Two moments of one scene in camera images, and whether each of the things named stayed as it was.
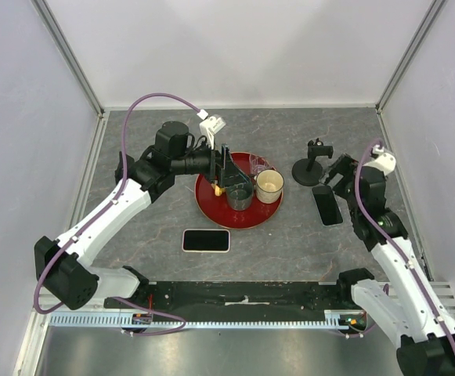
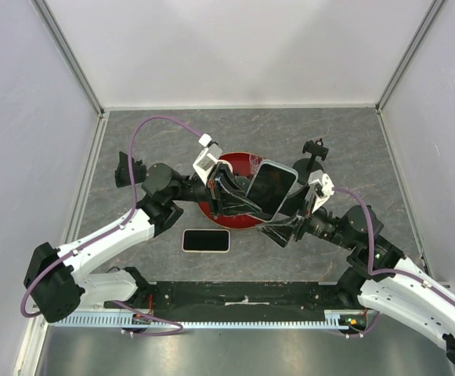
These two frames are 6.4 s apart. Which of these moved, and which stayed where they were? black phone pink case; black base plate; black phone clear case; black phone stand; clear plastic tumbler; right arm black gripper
Moved: right arm black gripper; black phone clear case
Stayed: black phone pink case; black phone stand; clear plastic tumbler; black base plate
